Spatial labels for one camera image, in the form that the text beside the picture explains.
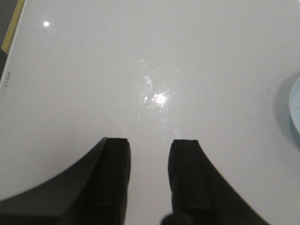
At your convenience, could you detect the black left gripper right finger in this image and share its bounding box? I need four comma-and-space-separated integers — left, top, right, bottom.
161, 140, 267, 225

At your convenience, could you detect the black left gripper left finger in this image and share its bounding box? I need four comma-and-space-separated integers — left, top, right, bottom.
0, 138, 131, 225

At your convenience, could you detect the light blue round plate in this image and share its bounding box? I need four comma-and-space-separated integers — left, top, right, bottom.
289, 78, 300, 149

